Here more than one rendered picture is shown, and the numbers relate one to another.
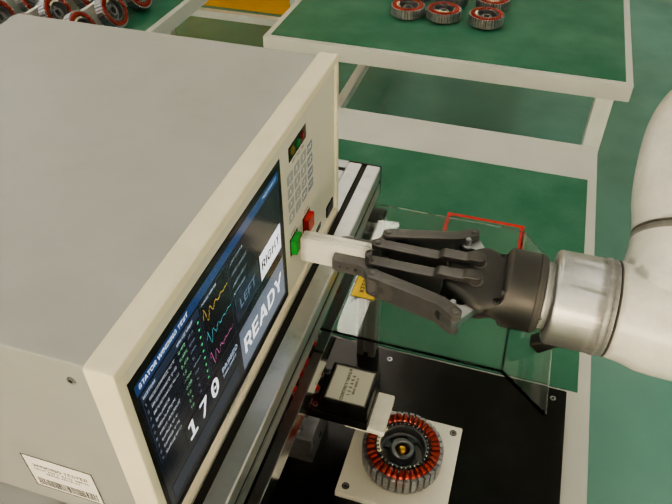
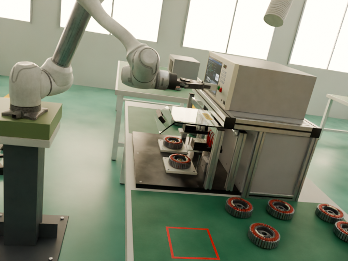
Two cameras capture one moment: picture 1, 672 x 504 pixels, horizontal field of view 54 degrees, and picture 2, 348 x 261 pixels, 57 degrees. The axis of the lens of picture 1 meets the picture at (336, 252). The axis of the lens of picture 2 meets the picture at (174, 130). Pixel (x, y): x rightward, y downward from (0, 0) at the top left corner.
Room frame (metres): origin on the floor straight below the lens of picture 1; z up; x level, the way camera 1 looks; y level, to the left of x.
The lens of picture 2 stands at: (1.76, -0.85, 1.45)
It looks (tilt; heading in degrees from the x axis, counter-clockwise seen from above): 19 degrees down; 151
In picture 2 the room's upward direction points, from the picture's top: 10 degrees clockwise
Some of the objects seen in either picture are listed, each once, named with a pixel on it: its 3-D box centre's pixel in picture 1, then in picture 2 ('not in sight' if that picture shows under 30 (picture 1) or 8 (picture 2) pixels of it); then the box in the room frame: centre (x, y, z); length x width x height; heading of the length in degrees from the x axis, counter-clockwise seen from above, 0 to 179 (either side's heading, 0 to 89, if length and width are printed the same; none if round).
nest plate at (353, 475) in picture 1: (400, 460); (178, 165); (0.51, -0.09, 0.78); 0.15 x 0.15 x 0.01; 73
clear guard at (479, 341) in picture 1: (423, 291); (193, 121); (0.59, -0.11, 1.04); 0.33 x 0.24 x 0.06; 73
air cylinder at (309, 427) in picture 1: (303, 426); (207, 164); (0.55, 0.05, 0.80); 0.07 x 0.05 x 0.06; 163
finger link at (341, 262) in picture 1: (355, 271); not in sight; (0.47, -0.02, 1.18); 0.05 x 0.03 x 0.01; 73
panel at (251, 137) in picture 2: not in sight; (226, 135); (0.47, 0.19, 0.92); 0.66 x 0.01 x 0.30; 163
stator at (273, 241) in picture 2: not in sight; (263, 235); (1.06, -0.02, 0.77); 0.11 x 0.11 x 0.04
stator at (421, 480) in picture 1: (402, 451); (179, 161); (0.51, -0.09, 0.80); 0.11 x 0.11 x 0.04
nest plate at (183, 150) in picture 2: not in sight; (172, 146); (0.28, -0.02, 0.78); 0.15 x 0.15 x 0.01; 73
